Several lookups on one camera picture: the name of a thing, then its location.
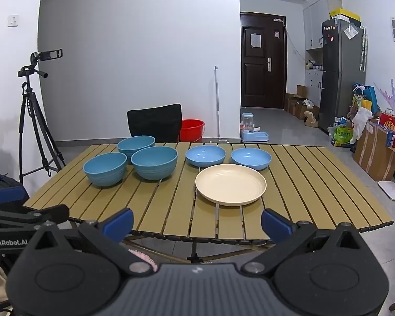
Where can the dark brown door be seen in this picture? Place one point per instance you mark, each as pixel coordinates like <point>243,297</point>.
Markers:
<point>263,85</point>

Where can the black camera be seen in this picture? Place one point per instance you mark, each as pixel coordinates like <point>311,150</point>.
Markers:
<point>47,55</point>

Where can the open cardboard boxes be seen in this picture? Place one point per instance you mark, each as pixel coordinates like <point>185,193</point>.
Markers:
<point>298,107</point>

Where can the red gift box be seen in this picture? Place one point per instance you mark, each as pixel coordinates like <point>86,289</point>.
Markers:
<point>393,130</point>

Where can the blue pet feeder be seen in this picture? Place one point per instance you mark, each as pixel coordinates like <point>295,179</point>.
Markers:
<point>253,136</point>

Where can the grey refrigerator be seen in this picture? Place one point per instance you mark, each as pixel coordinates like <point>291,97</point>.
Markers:
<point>339,72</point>

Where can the shallow blue bowl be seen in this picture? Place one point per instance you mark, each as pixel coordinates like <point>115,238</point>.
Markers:
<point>251,159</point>
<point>205,156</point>

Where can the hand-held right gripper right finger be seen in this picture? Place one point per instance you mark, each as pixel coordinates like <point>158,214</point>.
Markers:
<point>275,225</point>

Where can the white mop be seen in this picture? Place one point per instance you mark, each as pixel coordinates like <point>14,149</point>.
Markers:
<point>217,98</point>

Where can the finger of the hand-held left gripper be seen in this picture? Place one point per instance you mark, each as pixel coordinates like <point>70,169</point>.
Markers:
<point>29,215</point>
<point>8,195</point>

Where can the pink fuzzy cloth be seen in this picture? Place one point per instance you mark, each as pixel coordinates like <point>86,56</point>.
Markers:
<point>141,257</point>

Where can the tan cardboard cat scratcher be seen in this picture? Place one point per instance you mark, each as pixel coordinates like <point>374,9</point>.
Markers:
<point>311,118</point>

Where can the blue gift bag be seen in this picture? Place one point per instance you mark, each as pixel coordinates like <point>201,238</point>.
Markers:
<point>368,97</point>

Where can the yellow box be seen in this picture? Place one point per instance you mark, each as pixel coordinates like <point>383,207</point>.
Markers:
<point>344,13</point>

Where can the red bucket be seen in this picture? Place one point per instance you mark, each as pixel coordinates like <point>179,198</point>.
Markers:
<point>191,131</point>

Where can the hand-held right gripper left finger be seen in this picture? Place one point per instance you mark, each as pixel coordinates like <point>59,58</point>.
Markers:
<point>121,223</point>

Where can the white plastic bag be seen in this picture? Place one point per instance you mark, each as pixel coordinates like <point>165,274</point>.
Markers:
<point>360,121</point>

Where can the green bag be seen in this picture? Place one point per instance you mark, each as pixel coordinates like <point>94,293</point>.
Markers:
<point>342,136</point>

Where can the white bathroom scale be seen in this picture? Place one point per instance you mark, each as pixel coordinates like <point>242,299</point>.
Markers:
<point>392,190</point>

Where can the white base cabinet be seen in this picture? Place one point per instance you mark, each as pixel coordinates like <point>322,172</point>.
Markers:
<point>312,85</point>

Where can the cream plate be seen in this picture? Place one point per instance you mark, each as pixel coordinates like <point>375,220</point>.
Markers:
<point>230,184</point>

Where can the black tripod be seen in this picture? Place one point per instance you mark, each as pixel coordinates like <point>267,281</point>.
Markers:
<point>29,105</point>

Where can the deep blue bowl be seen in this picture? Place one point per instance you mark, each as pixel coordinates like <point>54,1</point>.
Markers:
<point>154,166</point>
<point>135,144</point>
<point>105,171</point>

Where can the white wall cabinet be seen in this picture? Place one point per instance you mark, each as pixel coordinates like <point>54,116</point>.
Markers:
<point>316,23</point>

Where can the black folding chair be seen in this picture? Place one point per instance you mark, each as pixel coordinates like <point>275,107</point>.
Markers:
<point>154,118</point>

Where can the large taped cardboard box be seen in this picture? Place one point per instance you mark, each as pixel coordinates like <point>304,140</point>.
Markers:
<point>375,154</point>

